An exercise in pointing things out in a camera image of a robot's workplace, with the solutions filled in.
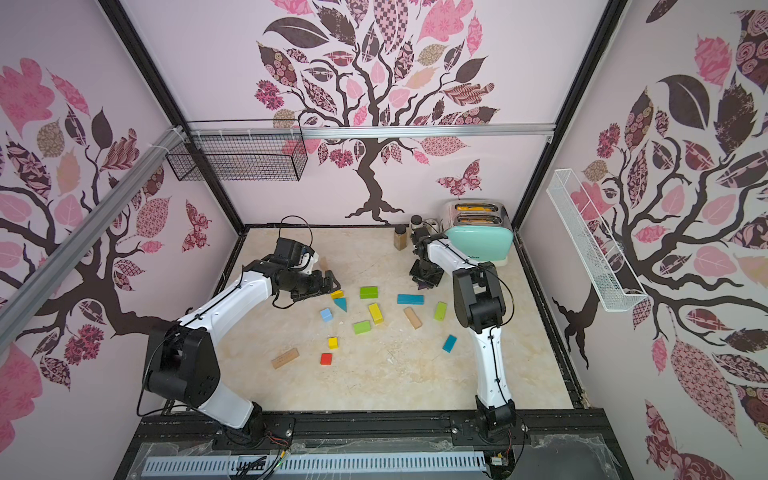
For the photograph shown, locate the black wire basket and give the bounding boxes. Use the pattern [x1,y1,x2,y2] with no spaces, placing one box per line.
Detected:
[165,117,309,182]

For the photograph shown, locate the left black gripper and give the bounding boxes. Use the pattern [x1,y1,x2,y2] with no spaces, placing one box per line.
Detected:
[279,269,339,302]

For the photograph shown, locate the aluminium rail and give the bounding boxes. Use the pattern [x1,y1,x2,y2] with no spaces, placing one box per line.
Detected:
[191,123,556,139]
[1,126,183,350]

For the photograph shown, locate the white cable duct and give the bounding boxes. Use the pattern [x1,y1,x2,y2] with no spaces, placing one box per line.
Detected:
[133,451,487,479]

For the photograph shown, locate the teal triangle block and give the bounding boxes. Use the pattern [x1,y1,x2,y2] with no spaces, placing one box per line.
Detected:
[333,297,348,312]

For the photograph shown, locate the aluminium rail back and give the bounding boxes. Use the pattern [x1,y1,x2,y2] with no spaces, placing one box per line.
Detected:
[191,123,556,139]

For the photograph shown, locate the aluminium rail left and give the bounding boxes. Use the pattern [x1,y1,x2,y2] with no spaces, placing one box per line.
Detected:
[1,126,183,350]

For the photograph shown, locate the brown spice jar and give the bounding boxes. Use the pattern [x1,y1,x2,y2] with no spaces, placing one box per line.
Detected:
[393,225,408,251]

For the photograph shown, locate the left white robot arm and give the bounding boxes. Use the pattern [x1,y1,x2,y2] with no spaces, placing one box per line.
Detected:
[142,257,341,430]

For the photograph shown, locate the white wire shelf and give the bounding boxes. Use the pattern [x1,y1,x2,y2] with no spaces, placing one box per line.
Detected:
[546,169,648,313]

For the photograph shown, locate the teal small block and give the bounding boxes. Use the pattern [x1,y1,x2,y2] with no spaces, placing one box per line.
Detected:
[442,335,457,353]

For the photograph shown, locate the mint green toaster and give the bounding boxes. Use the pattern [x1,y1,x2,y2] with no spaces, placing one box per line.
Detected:
[439,199,514,267]

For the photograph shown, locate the pale spice jar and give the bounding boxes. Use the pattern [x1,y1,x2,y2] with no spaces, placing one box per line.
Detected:
[409,215,424,232]

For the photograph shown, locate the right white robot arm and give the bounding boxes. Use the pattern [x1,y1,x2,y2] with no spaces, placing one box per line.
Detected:
[410,229,517,438]

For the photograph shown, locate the yellow rectangular block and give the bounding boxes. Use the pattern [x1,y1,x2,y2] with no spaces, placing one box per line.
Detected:
[368,303,384,324]

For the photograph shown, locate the teal long block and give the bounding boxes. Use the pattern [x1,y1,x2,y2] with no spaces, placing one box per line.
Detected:
[397,294,425,305]

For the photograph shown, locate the natural wood block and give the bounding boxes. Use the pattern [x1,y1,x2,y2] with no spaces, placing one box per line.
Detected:
[271,348,300,370]
[404,307,423,329]

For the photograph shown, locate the green block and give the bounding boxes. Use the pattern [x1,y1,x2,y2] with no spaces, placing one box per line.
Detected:
[433,301,447,321]
[359,286,379,300]
[353,320,372,335]

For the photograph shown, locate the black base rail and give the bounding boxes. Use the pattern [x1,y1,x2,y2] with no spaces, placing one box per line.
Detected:
[128,409,617,451]

